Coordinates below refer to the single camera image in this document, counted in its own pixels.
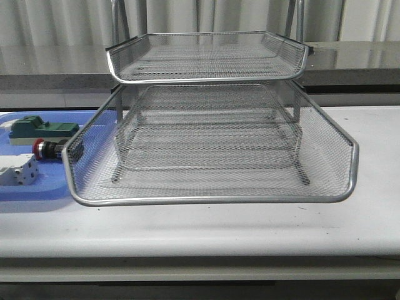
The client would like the silver metal rack frame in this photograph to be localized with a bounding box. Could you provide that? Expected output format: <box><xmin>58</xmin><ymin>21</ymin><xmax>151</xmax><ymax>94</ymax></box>
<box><xmin>111</xmin><ymin>0</ymin><xmax>315</xmax><ymax>186</ymax></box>

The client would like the silver mesh bottom tray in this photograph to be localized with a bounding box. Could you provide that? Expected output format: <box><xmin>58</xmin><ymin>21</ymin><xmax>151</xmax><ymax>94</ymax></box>
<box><xmin>116</xmin><ymin>84</ymin><xmax>310</xmax><ymax>186</ymax></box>

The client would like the blue plastic tray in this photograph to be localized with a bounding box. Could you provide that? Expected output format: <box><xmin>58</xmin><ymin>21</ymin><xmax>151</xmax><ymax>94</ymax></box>
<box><xmin>1</xmin><ymin>110</ymin><xmax>95</xmax><ymax>208</ymax></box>

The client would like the silver mesh tray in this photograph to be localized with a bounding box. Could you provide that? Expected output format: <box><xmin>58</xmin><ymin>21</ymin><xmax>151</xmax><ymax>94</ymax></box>
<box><xmin>105</xmin><ymin>30</ymin><xmax>311</xmax><ymax>86</ymax></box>
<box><xmin>62</xmin><ymin>81</ymin><xmax>359</xmax><ymax>206</ymax></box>
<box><xmin>116</xmin><ymin>84</ymin><xmax>310</xmax><ymax>186</ymax></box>

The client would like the grey stone counter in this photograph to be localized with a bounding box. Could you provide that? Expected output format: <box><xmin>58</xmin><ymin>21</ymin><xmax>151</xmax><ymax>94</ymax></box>
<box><xmin>1</xmin><ymin>41</ymin><xmax>399</xmax><ymax>111</ymax></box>

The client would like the green and beige switch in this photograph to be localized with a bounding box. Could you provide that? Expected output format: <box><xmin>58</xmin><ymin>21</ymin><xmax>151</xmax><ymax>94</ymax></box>
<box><xmin>9</xmin><ymin>116</ymin><xmax>79</xmax><ymax>145</ymax></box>

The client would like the white circuit breaker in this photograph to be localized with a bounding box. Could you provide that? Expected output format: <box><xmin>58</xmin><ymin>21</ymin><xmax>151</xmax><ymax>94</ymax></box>
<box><xmin>1</xmin><ymin>154</ymin><xmax>39</xmax><ymax>186</ymax></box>

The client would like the red emergency stop button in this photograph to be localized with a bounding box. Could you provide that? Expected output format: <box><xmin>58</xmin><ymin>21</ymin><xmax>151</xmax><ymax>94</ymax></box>
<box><xmin>32</xmin><ymin>138</ymin><xmax>84</xmax><ymax>162</ymax></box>

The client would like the silver mesh top tray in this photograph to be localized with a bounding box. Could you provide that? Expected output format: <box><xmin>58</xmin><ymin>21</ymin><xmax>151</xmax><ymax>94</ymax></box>
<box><xmin>105</xmin><ymin>30</ymin><xmax>311</xmax><ymax>86</ymax></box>

